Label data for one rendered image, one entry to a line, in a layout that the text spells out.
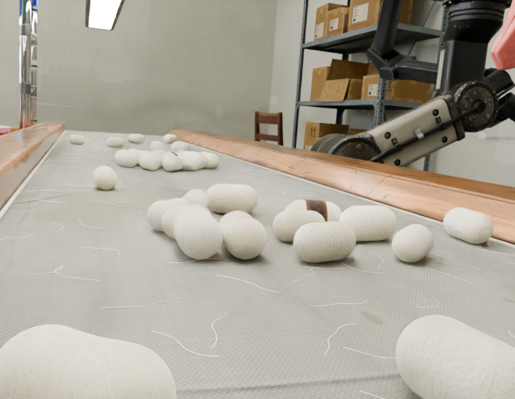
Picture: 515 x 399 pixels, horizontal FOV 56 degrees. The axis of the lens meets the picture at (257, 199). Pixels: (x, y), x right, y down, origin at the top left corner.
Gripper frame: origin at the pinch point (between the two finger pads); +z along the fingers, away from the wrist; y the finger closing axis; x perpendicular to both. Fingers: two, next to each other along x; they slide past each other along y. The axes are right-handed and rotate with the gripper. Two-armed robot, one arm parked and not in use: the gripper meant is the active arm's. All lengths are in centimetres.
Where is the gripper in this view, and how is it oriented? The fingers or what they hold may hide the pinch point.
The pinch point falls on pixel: (505, 54)
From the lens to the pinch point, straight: 37.5
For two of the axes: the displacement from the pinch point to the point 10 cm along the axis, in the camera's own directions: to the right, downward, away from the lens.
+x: 5.5, 7.7, 3.2
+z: -7.8, 6.1, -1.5
